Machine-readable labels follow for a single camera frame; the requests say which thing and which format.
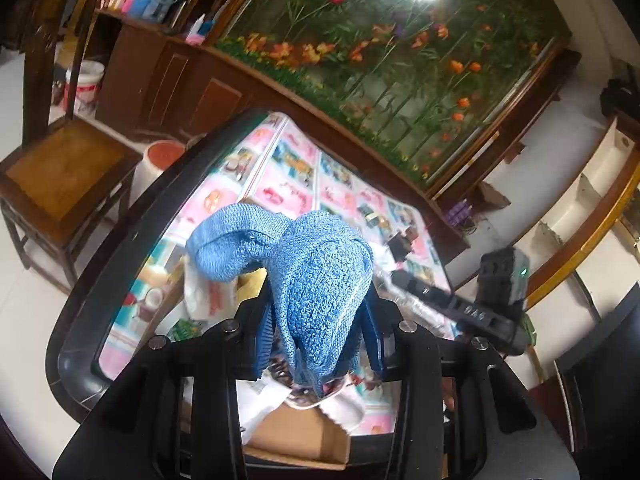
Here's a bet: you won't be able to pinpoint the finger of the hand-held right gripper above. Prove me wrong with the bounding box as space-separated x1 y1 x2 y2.
390 271 518 343

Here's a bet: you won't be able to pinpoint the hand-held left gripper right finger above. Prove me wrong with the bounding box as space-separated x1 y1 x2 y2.
361 297 581 480

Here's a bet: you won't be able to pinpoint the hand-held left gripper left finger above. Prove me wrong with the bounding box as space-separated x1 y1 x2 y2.
52 300 273 480

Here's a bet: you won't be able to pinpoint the white cloth with pink print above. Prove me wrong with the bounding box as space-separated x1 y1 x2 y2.
182 255 241 321

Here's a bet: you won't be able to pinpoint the blue knitted cloth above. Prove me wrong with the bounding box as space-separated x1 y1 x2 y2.
186 202 375 396

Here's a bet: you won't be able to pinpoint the brown cardboard box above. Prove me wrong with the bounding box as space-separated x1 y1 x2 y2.
130 260 351 471

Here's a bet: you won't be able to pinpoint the purple small bottles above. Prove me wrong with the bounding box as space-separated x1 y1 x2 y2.
442 199 473 228

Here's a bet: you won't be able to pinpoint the green patterned packet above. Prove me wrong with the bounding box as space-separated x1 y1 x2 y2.
172 320 203 341

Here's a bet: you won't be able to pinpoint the white shelf unit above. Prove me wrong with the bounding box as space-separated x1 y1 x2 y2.
500 115 640 321

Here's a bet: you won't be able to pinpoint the dark glossy table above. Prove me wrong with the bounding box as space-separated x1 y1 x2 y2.
45 107 471 461

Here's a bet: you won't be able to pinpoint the fruit print tablecloth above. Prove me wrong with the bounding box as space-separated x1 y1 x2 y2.
97 112 456 441

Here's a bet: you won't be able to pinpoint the white roll with red top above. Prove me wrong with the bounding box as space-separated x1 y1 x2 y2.
130 140 188 206

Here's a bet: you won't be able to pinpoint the flower picture panel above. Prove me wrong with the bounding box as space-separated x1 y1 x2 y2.
215 0 573 191

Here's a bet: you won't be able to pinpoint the dark wooden cabinet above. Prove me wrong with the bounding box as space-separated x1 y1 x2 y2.
95 7 471 261

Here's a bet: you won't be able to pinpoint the wooden chair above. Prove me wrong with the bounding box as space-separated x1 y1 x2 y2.
0 0 143 293

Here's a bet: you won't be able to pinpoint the white plastic bucket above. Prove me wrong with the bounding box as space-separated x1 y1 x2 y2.
62 60 106 116

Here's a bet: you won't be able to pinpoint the small white bottle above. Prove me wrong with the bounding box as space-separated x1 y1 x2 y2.
185 14 216 46

